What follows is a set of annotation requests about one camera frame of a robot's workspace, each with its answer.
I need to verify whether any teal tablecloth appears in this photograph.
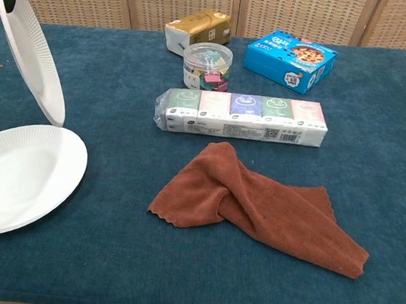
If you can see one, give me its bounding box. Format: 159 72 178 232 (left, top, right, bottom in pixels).
0 11 406 304

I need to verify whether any white ribbed paper plate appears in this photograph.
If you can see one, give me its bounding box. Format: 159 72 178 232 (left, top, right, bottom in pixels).
0 0 77 128
0 119 92 248

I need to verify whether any clear jar of binder clips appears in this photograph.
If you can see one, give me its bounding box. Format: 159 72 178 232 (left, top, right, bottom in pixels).
180 39 236 94

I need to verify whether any gold facial tissue pack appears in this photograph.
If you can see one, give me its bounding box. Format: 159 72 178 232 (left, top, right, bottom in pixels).
162 5 233 62

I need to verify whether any pocket tissue multipack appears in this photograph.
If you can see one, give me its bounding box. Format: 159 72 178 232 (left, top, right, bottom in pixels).
151 85 331 149

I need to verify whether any rust brown microfiber towel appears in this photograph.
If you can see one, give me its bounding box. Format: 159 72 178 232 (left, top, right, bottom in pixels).
142 134 380 281

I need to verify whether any blue cookie box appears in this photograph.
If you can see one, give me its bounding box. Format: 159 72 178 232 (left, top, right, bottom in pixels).
240 26 341 99

